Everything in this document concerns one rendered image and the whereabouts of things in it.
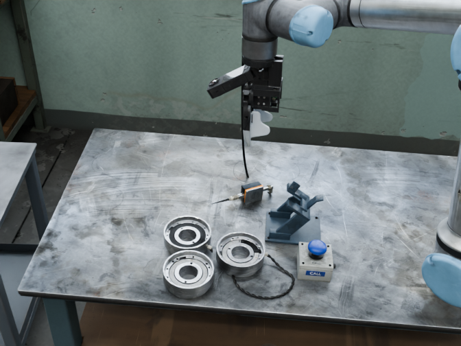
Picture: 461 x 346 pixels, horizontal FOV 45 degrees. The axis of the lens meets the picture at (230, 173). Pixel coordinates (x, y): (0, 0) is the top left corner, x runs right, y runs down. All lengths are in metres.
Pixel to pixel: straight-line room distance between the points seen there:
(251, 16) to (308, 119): 1.80
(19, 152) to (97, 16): 1.13
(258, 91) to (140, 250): 0.43
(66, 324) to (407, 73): 2.05
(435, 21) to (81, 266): 0.85
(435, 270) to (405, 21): 0.45
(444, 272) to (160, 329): 0.71
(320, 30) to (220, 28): 1.63
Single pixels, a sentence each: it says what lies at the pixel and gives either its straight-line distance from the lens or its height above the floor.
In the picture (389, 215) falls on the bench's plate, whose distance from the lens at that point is 1.42.
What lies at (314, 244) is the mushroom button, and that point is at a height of 0.87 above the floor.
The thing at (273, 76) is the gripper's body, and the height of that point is 1.14.
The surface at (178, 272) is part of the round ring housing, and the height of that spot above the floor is 0.83.
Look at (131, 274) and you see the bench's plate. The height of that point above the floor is 0.80.
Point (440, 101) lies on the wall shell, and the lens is 2.96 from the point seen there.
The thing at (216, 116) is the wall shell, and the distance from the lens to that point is 2.91.
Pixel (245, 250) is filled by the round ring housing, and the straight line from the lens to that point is 1.24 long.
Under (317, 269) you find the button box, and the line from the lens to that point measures 1.20.
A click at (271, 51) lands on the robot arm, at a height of 1.20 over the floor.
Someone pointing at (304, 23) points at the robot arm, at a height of 1.30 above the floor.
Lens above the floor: 1.70
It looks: 38 degrees down
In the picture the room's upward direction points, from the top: 3 degrees clockwise
